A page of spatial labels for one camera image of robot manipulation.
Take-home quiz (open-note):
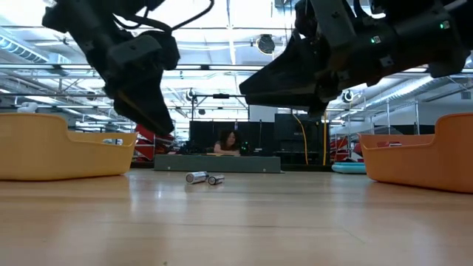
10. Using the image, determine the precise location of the person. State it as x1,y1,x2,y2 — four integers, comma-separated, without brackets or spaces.
212,129,242,157

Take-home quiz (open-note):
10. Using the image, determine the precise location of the red metal cart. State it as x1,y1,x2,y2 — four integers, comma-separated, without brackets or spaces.
330,138,361,163
133,123,175,163

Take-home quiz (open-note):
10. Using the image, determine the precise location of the black equipment rack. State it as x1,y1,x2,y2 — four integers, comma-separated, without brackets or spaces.
188,120,276,156
274,113,330,166

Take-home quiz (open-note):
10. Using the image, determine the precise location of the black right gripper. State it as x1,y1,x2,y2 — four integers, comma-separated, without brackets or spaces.
239,0,407,114

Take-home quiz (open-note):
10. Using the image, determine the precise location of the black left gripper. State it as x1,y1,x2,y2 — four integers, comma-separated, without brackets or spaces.
86,32,181,136

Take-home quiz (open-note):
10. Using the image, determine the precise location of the orange plastic bin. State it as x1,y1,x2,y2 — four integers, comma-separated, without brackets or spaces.
357,112,473,195

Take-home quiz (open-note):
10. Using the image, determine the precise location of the blue calculator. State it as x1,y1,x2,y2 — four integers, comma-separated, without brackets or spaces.
330,161,367,175

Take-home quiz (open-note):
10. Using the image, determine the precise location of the black distant station frame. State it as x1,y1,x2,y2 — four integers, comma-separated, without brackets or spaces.
191,93,251,123

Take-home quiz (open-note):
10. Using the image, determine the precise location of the white duct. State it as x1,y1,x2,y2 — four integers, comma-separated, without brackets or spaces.
16,101,40,114

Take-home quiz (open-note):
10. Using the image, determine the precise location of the yellow hanging cable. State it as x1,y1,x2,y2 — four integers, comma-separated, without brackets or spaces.
293,113,310,166
322,123,328,166

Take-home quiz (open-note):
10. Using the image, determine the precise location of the yellow plastic bin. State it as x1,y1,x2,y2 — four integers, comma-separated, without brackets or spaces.
0,112,138,182

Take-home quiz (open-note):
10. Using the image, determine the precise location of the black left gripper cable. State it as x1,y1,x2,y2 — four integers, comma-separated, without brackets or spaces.
112,0,216,33

